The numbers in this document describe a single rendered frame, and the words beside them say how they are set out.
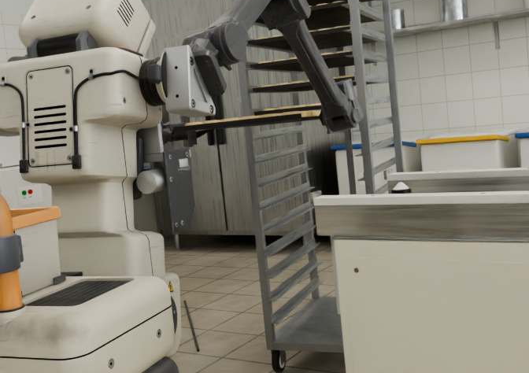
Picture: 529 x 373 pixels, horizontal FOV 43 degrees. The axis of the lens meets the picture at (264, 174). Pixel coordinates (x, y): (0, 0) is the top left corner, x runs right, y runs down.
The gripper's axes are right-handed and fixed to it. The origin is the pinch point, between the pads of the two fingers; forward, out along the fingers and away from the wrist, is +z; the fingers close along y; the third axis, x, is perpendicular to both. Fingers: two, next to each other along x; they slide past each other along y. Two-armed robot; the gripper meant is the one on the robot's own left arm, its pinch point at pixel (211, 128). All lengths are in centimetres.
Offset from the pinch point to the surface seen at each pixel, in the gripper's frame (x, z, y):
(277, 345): -27, 27, 87
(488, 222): 140, -11, 14
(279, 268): -37, 36, 60
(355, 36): 2, 56, -27
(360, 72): 3, 57, -14
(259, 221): -29, 26, 38
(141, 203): -400, 65, 68
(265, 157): -36, 34, 14
